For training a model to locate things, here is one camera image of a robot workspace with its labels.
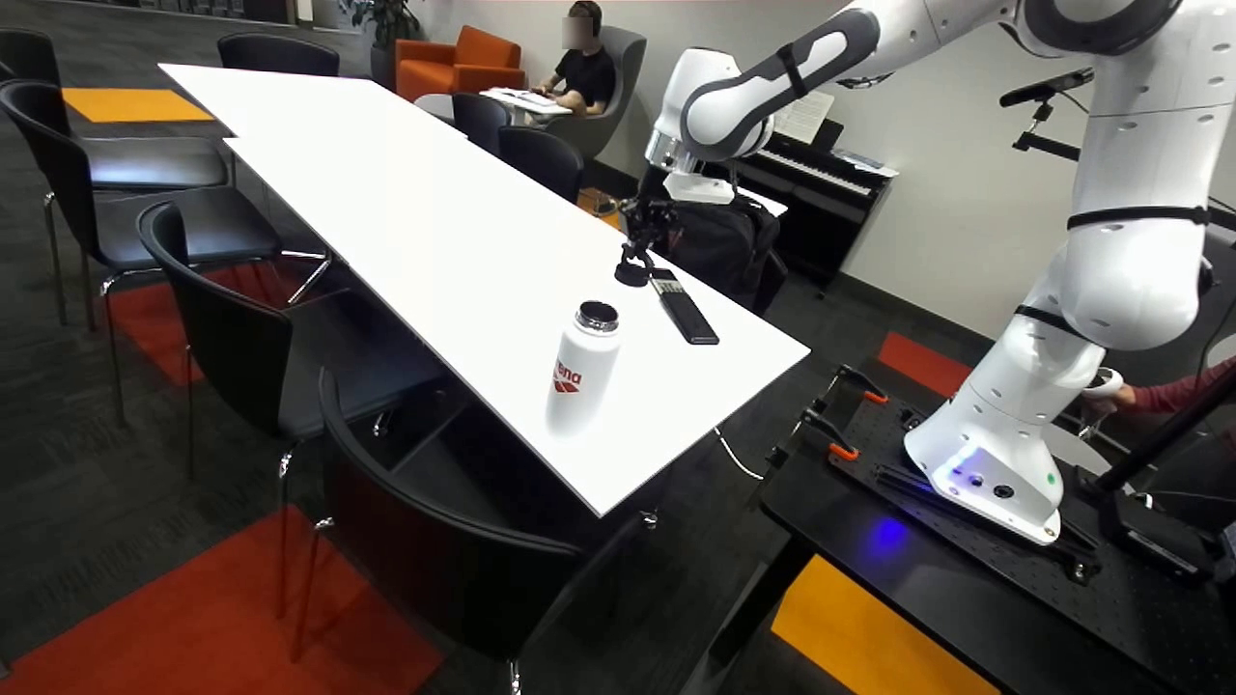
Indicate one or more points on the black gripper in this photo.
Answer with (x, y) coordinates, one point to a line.
(651, 215)

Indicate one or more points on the black bottle lid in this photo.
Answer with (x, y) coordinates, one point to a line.
(629, 273)

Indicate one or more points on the forearm in red sleeve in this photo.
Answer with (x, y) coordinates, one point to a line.
(1181, 391)

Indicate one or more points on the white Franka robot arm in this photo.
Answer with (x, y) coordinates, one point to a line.
(1133, 194)

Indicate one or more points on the white bottle with red logo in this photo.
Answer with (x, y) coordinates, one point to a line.
(581, 372)

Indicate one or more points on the person's hand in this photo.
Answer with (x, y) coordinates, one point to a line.
(1115, 391)

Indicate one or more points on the black remote control with keypad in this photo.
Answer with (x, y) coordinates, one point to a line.
(687, 315)

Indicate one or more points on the black office chair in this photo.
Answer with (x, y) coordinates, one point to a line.
(728, 254)

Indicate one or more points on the dark upholstered chair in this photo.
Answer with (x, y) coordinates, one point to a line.
(475, 121)
(547, 160)

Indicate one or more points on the grey high-back armchair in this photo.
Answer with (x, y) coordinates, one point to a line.
(628, 90)

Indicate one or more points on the seated person in black shirt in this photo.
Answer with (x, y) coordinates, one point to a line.
(589, 71)

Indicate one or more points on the small white table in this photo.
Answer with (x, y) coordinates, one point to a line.
(524, 103)

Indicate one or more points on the black digital piano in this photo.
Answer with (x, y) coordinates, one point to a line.
(825, 194)

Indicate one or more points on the orange armchair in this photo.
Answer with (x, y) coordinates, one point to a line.
(457, 62)

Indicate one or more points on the green potted plant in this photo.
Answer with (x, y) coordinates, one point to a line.
(386, 17)

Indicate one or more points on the black plastic shell chair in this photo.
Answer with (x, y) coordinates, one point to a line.
(436, 543)
(233, 333)
(77, 178)
(23, 60)
(275, 55)

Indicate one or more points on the orange panel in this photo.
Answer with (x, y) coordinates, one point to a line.
(872, 637)

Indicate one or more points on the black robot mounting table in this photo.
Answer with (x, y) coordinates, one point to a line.
(1027, 591)

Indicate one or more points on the orange topped side table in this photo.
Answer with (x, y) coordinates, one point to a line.
(136, 107)

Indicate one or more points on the black camera on stand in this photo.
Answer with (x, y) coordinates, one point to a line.
(1048, 90)

